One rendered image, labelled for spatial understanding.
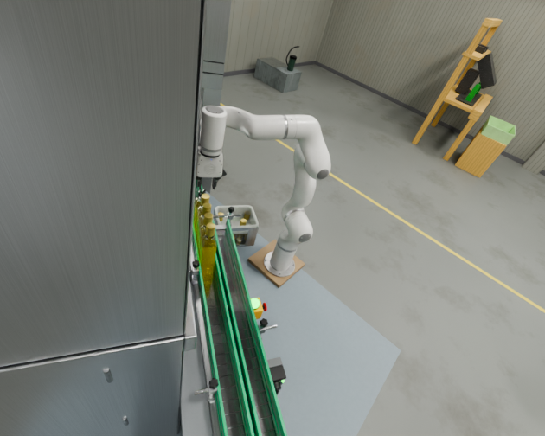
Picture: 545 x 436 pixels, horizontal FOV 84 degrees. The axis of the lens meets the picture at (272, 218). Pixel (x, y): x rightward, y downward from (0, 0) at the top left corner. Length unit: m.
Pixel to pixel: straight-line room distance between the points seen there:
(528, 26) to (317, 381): 7.06
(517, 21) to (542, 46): 0.62
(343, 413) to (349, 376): 0.17
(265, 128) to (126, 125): 0.84
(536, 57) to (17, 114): 7.59
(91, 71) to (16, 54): 0.05
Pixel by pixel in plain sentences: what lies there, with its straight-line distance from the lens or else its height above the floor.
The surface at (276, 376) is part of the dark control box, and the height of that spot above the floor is 1.01.
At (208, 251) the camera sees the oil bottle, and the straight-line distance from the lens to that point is 1.24.
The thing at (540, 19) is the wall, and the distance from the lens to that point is 7.65.
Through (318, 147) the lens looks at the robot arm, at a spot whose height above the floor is 1.62.
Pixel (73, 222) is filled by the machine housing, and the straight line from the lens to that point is 0.40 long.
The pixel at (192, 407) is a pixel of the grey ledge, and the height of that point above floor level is 1.05.
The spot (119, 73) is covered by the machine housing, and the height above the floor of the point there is 2.06.
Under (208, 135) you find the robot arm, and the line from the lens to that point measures 1.09.
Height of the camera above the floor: 2.17
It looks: 42 degrees down
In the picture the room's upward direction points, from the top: 17 degrees clockwise
